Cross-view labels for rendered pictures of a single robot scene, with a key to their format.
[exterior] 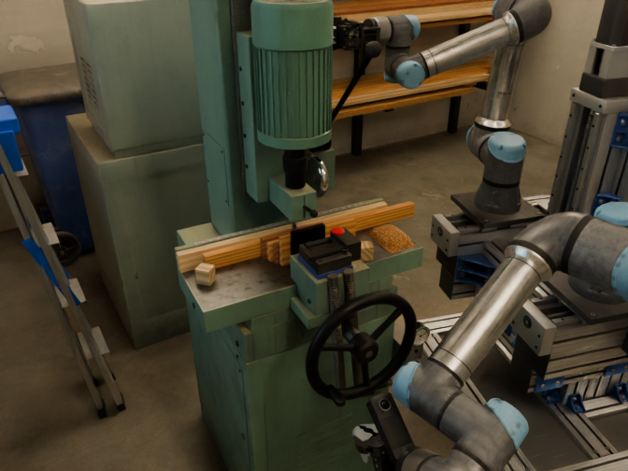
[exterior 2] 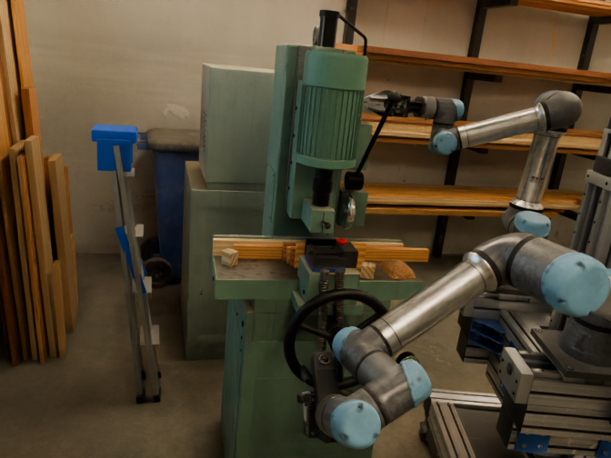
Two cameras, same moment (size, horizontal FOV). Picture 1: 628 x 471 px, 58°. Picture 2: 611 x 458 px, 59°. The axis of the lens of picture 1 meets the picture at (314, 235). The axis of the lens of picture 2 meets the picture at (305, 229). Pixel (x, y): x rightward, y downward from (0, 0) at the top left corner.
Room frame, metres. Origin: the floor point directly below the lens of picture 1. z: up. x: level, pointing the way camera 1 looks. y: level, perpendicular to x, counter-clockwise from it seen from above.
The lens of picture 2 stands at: (-0.23, -0.30, 1.49)
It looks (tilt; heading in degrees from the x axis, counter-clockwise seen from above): 18 degrees down; 14
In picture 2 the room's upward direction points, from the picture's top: 6 degrees clockwise
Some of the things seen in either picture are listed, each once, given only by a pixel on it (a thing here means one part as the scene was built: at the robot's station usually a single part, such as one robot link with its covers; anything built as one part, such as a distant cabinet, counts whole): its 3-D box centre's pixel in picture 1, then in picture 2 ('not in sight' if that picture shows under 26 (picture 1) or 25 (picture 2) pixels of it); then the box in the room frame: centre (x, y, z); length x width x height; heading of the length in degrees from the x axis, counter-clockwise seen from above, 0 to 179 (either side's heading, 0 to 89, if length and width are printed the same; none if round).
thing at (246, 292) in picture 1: (312, 275); (318, 282); (1.19, 0.00, 0.87); 0.61 x 0.30 x 0.06; 118
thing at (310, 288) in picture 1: (328, 277); (326, 279); (1.11, -0.04, 0.92); 0.15 x 0.13 x 0.09; 118
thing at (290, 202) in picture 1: (292, 198); (317, 217); (1.30, 0.05, 1.03); 0.14 x 0.07 x 0.09; 28
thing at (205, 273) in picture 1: (206, 274); (229, 257); (1.12, 0.26, 0.92); 0.04 x 0.03 x 0.04; 70
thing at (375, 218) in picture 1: (317, 233); (334, 253); (1.31, -0.01, 0.92); 0.62 x 0.02 x 0.04; 118
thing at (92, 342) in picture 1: (50, 278); (130, 268); (1.60, 0.89, 0.58); 0.27 x 0.25 x 1.16; 121
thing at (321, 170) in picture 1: (315, 177); (346, 211); (1.46, 0.00, 1.02); 0.12 x 0.03 x 0.12; 28
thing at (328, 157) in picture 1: (316, 167); (351, 206); (1.52, -0.01, 1.02); 0.09 x 0.07 x 0.12; 118
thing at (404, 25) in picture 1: (399, 29); (445, 110); (1.78, -0.26, 1.36); 0.11 x 0.08 x 0.09; 118
